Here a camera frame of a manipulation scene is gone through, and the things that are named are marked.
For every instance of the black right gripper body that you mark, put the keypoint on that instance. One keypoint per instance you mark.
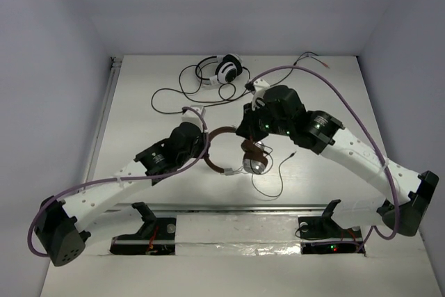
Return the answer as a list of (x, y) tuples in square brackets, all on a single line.
[(259, 121)]

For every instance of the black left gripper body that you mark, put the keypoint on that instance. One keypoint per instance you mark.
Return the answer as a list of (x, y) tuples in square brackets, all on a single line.
[(202, 142)]

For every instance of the brown silver headphones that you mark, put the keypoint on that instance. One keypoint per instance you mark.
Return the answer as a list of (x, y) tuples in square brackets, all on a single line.
[(255, 159)]

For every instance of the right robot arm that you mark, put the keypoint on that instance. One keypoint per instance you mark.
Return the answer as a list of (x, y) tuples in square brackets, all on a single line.
[(405, 194)]

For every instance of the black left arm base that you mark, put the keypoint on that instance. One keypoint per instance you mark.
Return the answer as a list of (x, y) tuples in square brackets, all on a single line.
[(156, 236)]

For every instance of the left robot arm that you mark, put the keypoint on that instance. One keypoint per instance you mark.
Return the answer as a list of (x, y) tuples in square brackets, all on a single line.
[(64, 221)]

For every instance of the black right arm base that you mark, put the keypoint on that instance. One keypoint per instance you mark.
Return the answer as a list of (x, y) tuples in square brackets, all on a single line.
[(320, 235)]

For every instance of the white black headphones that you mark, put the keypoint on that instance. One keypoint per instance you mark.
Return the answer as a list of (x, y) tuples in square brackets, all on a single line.
[(228, 68)]

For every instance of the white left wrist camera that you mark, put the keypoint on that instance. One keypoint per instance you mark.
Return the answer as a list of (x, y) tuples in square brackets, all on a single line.
[(194, 115)]

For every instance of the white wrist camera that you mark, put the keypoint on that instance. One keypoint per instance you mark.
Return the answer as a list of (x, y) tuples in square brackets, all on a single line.
[(194, 115), (257, 87)]

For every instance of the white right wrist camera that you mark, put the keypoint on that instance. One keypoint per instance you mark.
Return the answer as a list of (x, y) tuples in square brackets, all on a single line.
[(257, 87)]

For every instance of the aluminium rail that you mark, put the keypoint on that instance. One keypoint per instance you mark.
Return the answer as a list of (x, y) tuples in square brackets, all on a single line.
[(226, 208)]

